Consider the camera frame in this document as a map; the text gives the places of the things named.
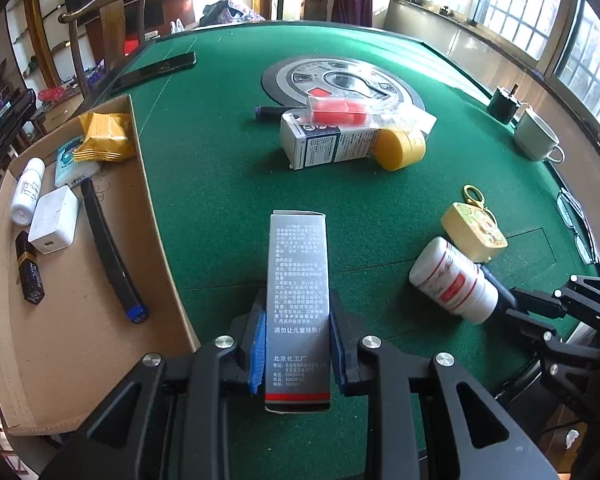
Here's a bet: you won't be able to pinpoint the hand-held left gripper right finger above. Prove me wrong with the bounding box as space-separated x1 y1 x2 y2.
329 287 561 480

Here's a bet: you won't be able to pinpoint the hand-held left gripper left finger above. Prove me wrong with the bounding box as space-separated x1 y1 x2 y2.
40 287 268 480

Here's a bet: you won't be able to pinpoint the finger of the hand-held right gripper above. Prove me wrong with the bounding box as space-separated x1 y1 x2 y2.
502 310 600 411
480 265 600 321

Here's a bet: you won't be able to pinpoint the white box red band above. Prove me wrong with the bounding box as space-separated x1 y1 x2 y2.
263 210 334 414

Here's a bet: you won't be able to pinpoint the large white pill bottle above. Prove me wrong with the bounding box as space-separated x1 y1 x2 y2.
408 236 501 324

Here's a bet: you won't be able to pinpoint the yellow tape measure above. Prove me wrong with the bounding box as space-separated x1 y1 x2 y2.
440 185 509 264

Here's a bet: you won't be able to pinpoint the shallow cardboard tray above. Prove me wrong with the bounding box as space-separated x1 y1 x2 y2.
0 94 202 437

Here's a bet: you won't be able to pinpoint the black marker blue end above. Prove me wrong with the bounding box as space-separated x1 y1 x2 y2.
80 177 151 324

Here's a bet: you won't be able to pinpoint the yellow round jar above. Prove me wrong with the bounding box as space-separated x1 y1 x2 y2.
373 127 427 171

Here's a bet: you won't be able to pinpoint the grey printed carton box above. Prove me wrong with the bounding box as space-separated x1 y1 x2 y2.
280 108 382 172

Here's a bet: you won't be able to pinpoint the black tube gold band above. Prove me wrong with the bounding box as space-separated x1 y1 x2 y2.
14 232 47 306

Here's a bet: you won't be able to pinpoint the white charger adapter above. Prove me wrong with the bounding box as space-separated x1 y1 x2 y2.
28 185 80 256

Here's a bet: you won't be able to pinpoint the black pen purple cap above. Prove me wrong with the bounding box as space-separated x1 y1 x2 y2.
253 106 292 121

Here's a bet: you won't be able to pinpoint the red item clear pack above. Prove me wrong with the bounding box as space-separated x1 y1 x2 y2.
305 94 439 134

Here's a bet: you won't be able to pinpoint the teal tissue pack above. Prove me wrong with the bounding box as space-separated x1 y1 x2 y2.
55 140 104 189

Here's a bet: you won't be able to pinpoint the yellow snack packet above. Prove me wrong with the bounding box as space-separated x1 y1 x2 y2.
73 112 139 163

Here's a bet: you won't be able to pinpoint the small white bottle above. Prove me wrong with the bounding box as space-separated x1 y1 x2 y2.
10 157 46 226

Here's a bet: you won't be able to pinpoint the eyeglasses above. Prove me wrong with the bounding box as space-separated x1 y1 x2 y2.
555 187 599 266

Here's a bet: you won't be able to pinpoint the white mug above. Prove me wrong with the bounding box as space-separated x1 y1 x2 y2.
513 106 566 164

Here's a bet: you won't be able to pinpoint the black cup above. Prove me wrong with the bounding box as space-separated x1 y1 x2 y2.
487 83 524 124

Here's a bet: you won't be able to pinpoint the round table control panel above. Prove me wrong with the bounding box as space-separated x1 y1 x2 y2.
260 56 427 112

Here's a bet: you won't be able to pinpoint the black phone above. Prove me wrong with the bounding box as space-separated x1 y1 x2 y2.
108 51 197 94

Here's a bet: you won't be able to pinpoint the red basket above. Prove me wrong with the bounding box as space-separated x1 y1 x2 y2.
37 86 69 104

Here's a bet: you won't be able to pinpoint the floral bag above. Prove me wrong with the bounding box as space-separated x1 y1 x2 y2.
199 0 267 27

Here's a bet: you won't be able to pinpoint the wooden chair curved back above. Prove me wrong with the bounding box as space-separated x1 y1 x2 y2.
58 0 156 97

